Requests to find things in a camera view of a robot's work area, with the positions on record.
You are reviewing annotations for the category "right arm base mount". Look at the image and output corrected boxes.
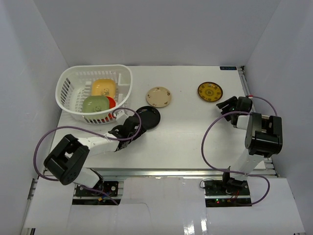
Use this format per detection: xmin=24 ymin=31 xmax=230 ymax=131
xmin=199 ymin=179 xmax=252 ymax=208

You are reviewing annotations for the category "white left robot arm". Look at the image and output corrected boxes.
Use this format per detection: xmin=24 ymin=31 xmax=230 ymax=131
xmin=44 ymin=116 xmax=146 ymax=195

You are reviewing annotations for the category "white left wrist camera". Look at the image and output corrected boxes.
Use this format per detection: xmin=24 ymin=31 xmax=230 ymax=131
xmin=113 ymin=110 xmax=129 ymax=124

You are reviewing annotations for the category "white plastic dish basket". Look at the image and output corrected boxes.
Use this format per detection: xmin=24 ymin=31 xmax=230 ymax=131
xmin=55 ymin=65 xmax=134 ymax=125

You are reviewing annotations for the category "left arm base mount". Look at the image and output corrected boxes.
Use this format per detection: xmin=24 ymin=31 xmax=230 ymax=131
xmin=74 ymin=181 xmax=119 ymax=205

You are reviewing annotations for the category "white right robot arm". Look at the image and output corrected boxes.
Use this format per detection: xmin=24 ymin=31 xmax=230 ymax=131
xmin=216 ymin=95 xmax=283 ymax=195

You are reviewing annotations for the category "yellow square panda dish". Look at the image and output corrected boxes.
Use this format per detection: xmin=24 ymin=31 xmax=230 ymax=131
xmin=91 ymin=79 xmax=116 ymax=98

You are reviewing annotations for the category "green square panda dish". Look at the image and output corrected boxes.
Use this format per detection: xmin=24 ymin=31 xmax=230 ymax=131
xmin=82 ymin=95 xmax=110 ymax=113

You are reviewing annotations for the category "yellow patterned round plate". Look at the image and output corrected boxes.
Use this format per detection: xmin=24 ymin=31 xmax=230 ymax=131
xmin=197 ymin=82 xmax=223 ymax=102

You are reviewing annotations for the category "cream floral round plate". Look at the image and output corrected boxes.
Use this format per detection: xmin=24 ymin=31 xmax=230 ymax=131
xmin=146 ymin=87 xmax=172 ymax=108

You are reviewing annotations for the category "blue table label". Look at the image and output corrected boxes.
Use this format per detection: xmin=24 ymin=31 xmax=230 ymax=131
xmin=220 ymin=66 xmax=237 ymax=71

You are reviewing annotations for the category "orange round plate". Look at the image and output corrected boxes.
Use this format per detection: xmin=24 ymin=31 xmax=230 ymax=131
xmin=92 ymin=95 xmax=116 ymax=123

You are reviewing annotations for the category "black round plate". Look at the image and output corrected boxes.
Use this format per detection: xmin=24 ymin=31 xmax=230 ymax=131
xmin=136 ymin=106 xmax=161 ymax=130

